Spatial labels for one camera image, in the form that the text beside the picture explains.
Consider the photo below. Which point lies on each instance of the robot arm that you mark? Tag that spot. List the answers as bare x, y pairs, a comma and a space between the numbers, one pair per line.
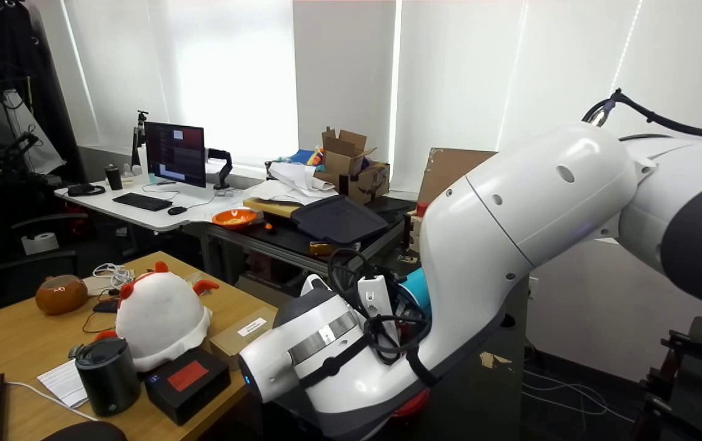
510, 208

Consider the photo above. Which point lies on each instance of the orange bowl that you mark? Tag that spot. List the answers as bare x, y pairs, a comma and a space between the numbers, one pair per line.
234, 217

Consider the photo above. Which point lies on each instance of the black plastic tray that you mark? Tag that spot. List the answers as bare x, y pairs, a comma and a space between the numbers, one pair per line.
339, 219

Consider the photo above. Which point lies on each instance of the open cardboard box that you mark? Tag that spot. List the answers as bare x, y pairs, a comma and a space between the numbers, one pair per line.
351, 168

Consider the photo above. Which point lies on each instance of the pile of white papers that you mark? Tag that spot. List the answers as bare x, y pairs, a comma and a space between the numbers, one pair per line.
293, 184

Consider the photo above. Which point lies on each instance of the black metal table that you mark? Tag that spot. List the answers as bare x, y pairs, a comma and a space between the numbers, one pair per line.
277, 242

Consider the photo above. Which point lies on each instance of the wooden board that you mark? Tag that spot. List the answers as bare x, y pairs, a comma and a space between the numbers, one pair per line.
271, 207

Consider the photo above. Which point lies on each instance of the brown cardboard sheet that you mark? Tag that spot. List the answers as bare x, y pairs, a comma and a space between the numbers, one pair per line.
446, 171

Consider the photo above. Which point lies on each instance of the small cardboard box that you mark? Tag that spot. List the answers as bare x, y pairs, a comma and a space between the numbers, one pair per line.
242, 334

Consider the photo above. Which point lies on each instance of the black computer mouse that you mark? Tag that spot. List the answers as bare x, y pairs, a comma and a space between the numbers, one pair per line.
176, 211

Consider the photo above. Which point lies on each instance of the computer monitor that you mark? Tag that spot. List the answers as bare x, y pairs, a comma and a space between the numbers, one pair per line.
175, 153

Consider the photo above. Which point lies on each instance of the white desk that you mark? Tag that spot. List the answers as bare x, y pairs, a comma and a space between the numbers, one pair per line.
143, 214

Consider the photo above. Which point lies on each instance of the white plush toy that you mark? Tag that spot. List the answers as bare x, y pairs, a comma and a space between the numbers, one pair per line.
158, 318

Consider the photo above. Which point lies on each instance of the black box with red label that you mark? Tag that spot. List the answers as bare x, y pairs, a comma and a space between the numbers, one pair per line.
187, 384

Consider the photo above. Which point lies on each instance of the black travel mug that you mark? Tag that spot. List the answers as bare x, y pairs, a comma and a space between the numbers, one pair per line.
114, 177

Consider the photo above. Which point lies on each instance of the black headphones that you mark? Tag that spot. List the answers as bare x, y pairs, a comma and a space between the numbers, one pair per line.
84, 190

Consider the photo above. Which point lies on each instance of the brown round plush toy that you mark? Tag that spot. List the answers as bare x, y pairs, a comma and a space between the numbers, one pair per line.
60, 295

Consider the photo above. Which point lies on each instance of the white paper roll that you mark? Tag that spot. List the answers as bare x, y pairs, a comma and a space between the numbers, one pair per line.
40, 244

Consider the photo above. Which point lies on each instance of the white paper sheet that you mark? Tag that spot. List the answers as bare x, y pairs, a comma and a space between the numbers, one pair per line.
63, 383

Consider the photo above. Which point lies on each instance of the wooden desk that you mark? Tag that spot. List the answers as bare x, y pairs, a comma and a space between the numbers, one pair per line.
14, 343

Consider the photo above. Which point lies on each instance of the rack of dark clothes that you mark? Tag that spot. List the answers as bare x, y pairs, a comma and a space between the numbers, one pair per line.
2, 79

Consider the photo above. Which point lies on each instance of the wall socket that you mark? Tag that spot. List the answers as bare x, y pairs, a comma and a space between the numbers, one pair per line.
533, 288

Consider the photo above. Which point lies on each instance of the camera on tripod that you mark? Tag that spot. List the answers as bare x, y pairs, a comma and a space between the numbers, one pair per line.
139, 138

